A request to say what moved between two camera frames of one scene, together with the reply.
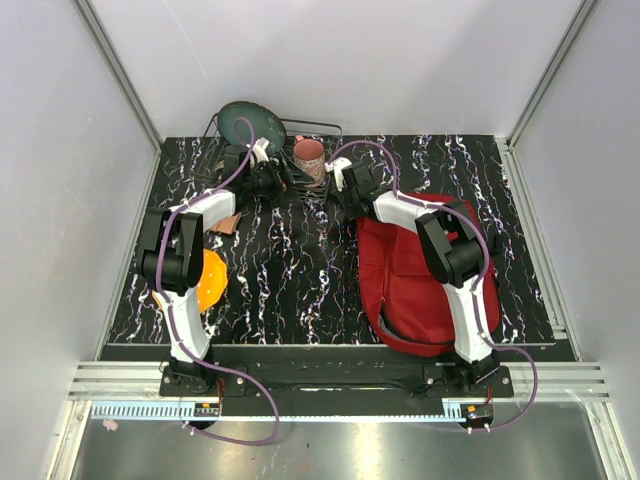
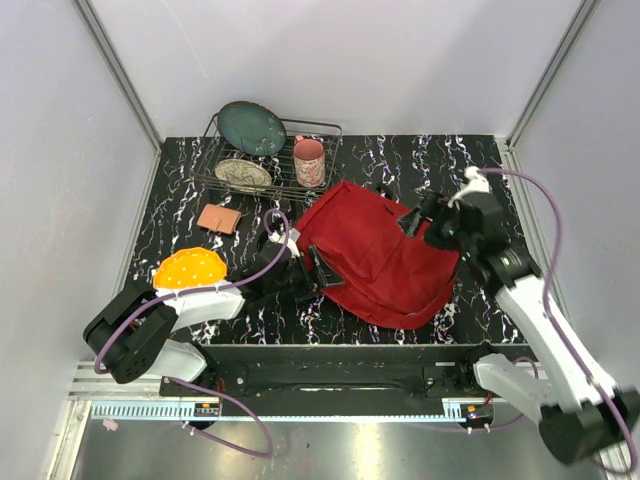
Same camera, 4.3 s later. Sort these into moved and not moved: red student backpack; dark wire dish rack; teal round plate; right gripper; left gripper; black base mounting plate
Moved: left gripper; red student backpack; right gripper
Not moved: black base mounting plate; dark wire dish rack; teal round plate
